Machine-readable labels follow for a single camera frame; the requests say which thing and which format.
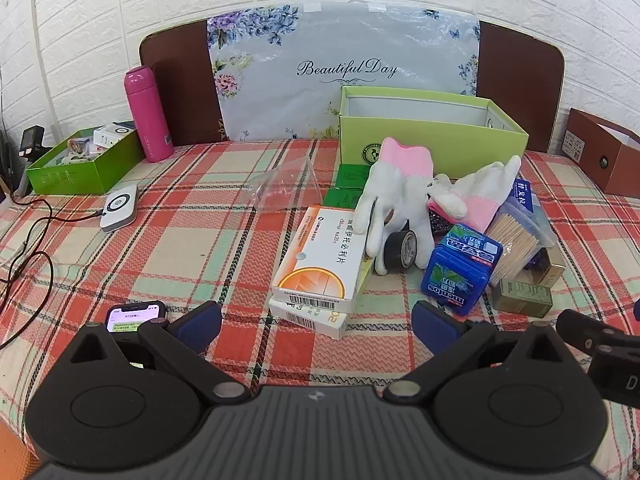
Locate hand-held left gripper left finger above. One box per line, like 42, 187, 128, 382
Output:
66, 302, 252, 404

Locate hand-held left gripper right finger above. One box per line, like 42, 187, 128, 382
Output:
384, 300, 571, 404

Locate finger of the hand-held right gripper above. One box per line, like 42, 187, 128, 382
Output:
556, 309, 640, 357

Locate bag of cotton swabs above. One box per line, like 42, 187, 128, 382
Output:
485, 195, 556, 281

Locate white pink glove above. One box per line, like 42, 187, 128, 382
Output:
427, 155, 522, 231
354, 137, 435, 276

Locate light green cardboard box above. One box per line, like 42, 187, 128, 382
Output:
338, 85, 530, 167

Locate blue mint box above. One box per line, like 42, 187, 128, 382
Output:
420, 224, 503, 317

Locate olive green small box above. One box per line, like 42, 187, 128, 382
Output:
492, 279, 554, 318

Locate plaid bed sheet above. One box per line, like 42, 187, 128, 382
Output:
0, 139, 640, 461

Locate black smartphone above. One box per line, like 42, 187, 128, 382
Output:
106, 301, 167, 368

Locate gold small box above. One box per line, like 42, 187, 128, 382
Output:
535, 250, 566, 286

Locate black tape roll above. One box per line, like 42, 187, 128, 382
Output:
382, 230, 420, 271

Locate dark patterned pouch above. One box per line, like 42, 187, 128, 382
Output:
427, 207, 453, 236

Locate white orange medicine box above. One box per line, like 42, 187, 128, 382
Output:
271, 206, 373, 312
268, 295, 358, 341

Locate white power bank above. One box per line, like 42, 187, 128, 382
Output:
100, 184, 139, 233

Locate blue white packet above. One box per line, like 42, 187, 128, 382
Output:
510, 177, 542, 211

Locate clear plastic bag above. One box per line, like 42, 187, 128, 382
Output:
248, 155, 323, 213

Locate brown cardboard box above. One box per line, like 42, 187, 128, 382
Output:
560, 108, 640, 196

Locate dark green box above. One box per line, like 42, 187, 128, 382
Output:
26, 129, 146, 196

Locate white packet box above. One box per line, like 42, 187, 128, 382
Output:
93, 121, 138, 150

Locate small printed packet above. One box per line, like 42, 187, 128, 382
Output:
67, 137, 93, 161

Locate pink thermos bottle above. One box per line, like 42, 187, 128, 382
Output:
124, 66, 175, 163

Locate brown wooden headboard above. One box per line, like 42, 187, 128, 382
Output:
139, 20, 566, 153

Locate black stand device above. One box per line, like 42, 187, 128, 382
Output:
19, 126, 51, 157

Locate floral plastic bag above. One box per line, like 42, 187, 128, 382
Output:
206, 2, 482, 142

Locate black cable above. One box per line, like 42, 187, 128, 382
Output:
0, 192, 108, 351

